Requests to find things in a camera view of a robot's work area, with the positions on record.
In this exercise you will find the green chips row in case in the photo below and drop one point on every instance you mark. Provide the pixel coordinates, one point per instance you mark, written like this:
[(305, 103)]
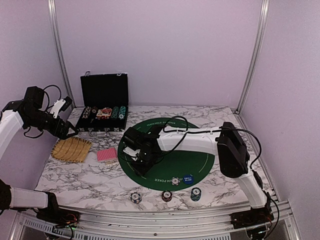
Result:
[(115, 112)]

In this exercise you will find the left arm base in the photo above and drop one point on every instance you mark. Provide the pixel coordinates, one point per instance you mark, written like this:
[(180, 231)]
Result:
[(61, 217)]

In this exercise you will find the left aluminium frame post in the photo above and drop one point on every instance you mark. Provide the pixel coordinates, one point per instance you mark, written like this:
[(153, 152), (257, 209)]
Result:
[(58, 48)]

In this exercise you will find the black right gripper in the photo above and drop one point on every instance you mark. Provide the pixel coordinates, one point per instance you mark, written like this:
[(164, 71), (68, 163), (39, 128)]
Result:
[(142, 171)]

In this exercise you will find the teal chips row in case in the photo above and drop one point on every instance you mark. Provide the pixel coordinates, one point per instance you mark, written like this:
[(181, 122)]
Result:
[(122, 112)]

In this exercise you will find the black poker chip case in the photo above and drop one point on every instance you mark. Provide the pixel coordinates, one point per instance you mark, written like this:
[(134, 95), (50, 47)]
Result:
[(104, 91)]

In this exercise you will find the woven bamboo tray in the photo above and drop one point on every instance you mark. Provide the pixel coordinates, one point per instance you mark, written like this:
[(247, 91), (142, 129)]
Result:
[(71, 150)]

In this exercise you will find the red black chip stack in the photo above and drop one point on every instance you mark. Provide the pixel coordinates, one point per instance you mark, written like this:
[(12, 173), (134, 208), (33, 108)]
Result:
[(166, 196)]

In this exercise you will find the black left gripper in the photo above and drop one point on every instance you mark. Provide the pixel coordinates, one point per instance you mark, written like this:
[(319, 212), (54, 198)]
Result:
[(61, 134)]

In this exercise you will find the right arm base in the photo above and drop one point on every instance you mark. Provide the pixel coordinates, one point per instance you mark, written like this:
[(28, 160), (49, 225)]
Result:
[(252, 217)]

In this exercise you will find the brown chips in case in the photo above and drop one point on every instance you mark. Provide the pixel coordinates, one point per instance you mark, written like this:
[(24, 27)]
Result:
[(94, 109)]

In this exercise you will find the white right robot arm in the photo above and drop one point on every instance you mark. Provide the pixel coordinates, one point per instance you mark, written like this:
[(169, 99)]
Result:
[(223, 142)]

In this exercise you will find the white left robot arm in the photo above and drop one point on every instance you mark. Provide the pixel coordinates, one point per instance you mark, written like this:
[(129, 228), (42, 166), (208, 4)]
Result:
[(18, 115)]

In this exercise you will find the aluminium front rail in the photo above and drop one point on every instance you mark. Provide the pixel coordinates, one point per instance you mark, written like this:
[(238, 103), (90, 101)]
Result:
[(203, 223)]

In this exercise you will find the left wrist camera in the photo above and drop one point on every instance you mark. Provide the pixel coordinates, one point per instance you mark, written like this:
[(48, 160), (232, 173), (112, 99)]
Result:
[(60, 105)]

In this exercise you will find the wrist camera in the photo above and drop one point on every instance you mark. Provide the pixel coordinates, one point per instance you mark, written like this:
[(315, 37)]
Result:
[(133, 140), (60, 105)]

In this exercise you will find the blue small blind button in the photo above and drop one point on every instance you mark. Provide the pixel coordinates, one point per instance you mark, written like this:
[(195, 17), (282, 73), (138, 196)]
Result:
[(188, 179)]

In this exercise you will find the red-backed card deck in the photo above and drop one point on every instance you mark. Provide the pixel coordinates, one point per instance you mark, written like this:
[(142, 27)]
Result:
[(107, 155)]

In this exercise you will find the aluminium frame post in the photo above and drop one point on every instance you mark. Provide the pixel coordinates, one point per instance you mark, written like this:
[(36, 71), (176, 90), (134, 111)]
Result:
[(58, 48), (261, 29)]

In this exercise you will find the blue white chip stack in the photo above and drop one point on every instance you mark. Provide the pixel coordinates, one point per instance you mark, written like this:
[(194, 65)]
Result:
[(135, 197)]

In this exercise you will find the round green poker mat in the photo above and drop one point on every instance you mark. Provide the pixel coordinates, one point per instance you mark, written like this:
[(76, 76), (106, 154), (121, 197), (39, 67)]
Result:
[(175, 164)]

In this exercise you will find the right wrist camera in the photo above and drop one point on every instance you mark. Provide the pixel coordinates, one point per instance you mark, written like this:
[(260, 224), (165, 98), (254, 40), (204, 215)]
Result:
[(133, 140)]

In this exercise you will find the card deck in case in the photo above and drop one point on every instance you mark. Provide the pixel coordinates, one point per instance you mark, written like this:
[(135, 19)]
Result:
[(101, 115)]

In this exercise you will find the blue chips in case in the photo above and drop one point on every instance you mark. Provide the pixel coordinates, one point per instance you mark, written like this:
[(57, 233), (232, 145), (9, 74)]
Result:
[(86, 112)]

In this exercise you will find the blue gold card box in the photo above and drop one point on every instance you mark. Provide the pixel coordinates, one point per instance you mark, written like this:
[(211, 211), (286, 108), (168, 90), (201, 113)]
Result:
[(111, 163)]

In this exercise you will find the right aluminium frame post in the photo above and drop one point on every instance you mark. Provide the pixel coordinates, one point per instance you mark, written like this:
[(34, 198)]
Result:
[(261, 29)]

